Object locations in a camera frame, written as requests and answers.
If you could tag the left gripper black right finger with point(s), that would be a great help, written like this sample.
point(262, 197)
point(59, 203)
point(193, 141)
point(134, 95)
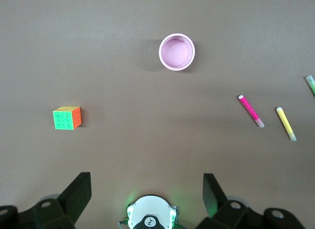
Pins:
point(216, 199)

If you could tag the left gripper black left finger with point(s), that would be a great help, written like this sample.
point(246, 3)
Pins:
point(73, 197)

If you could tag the pink marker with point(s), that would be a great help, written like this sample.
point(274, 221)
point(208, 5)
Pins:
point(249, 109)

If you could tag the colourful puzzle cube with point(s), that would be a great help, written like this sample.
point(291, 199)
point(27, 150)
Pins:
point(64, 119)

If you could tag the brown table cover mat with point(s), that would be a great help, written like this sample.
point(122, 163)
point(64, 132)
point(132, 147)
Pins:
point(157, 145)

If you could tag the yellow marker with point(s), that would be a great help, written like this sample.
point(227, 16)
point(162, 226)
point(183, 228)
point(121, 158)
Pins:
point(285, 121)

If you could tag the green marker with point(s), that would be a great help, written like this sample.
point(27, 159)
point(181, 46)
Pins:
point(311, 83)

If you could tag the pink mesh cup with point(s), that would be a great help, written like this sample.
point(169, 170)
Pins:
point(176, 53)

